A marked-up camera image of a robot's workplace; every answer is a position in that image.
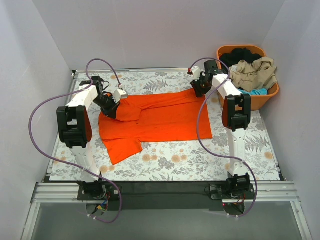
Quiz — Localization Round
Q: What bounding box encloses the orange t shirt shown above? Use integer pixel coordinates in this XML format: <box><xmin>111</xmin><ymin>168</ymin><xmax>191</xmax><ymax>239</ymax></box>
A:
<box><xmin>98</xmin><ymin>89</ymin><xmax>213</xmax><ymax>165</ymax></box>

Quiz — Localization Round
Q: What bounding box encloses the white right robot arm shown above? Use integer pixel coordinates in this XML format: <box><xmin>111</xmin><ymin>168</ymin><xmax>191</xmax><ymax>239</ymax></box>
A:
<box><xmin>187</xmin><ymin>57</ymin><xmax>251</xmax><ymax>199</ymax></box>

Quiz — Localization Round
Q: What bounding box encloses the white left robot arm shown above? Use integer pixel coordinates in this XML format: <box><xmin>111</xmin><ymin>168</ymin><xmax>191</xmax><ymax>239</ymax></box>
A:
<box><xmin>56</xmin><ymin>76</ymin><xmax>121</xmax><ymax>175</ymax></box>

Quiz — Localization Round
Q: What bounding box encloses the black t shirt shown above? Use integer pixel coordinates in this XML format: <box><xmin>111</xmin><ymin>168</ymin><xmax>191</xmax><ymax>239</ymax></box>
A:
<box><xmin>220</xmin><ymin>48</ymin><xmax>262</xmax><ymax>67</ymax></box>

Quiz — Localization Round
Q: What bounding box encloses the orange plastic laundry basket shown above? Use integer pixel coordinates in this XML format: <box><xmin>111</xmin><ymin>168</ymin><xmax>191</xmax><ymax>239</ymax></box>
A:
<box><xmin>216</xmin><ymin>44</ymin><xmax>280</xmax><ymax>111</ymax></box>

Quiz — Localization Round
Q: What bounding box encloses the turquoise t shirt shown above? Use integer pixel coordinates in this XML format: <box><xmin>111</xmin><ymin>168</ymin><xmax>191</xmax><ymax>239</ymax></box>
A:
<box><xmin>238</xmin><ymin>88</ymin><xmax>268</xmax><ymax>96</ymax></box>

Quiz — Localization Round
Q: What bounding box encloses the beige t shirt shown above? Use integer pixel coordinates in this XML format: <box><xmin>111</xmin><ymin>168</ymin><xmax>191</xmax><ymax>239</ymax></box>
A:
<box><xmin>229</xmin><ymin>57</ymin><xmax>278</xmax><ymax>92</ymax></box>

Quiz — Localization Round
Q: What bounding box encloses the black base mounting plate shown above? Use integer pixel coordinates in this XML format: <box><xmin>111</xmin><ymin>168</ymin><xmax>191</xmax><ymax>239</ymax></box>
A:
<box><xmin>77</xmin><ymin>181</ymin><xmax>255</xmax><ymax>211</ymax></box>

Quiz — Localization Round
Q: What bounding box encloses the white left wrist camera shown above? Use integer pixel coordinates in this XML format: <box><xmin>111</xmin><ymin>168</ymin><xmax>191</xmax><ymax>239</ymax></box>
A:
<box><xmin>112</xmin><ymin>89</ymin><xmax>129</xmax><ymax>104</ymax></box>

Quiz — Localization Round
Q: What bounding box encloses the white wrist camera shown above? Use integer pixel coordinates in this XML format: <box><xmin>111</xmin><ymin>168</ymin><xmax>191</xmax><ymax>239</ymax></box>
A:
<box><xmin>187</xmin><ymin>66</ymin><xmax>206</xmax><ymax>81</ymax></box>
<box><xmin>112</xmin><ymin>89</ymin><xmax>129</xmax><ymax>104</ymax></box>

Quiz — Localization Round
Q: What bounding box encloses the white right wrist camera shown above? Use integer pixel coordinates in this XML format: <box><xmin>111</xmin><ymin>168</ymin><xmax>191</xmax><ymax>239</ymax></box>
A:
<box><xmin>187</xmin><ymin>66</ymin><xmax>206</xmax><ymax>81</ymax></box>

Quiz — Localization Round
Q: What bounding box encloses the aluminium frame rail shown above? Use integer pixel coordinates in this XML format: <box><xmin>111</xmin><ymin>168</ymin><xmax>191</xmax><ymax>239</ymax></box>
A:
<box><xmin>22</xmin><ymin>181</ymin><xmax>312</xmax><ymax>240</ymax></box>

